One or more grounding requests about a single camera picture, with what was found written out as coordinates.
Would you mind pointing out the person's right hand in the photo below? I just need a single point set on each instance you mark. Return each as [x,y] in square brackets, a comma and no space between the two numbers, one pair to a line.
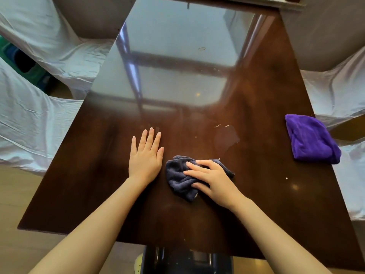
[219,184]

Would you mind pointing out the person's left hand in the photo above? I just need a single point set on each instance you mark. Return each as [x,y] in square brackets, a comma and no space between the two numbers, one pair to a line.
[144,165]

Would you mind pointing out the person's left little finger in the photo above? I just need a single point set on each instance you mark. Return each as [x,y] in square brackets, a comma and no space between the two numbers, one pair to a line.
[133,145]

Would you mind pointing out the person's right middle finger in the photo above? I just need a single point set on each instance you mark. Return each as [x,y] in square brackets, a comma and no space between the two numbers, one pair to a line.
[196,167]

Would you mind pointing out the person's right thumb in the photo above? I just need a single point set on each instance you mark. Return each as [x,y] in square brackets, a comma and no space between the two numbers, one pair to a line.
[199,186]

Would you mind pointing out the person's left thumb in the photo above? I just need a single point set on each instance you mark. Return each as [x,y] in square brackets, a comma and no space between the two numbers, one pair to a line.
[160,155]

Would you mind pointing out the person's left middle finger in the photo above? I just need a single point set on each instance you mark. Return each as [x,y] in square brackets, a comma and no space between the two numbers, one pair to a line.
[148,139]

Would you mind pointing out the dark grey cleaning cloth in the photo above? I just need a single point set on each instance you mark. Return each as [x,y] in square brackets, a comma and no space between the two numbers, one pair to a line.
[179,179]

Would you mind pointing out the person's left forearm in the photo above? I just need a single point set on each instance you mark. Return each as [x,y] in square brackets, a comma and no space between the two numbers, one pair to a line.
[91,233]

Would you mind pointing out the person's right forearm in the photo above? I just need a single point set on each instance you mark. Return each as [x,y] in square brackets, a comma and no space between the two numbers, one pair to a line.
[273,239]

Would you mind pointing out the pale yellow perforated shoe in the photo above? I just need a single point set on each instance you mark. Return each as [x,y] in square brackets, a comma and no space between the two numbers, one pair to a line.
[138,263]

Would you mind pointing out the white covered chair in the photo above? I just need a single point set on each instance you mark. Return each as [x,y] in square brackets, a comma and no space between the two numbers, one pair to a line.
[333,68]
[31,125]
[57,34]
[352,179]

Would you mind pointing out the purple folded cloth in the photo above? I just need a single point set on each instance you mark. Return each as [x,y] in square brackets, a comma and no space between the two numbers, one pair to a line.
[312,139]

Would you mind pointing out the green plastic bin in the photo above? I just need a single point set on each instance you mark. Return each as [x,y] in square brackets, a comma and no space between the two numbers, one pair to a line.
[25,65]

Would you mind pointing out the black table pedestal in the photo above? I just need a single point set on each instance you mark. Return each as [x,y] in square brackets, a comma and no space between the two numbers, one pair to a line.
[185,261]

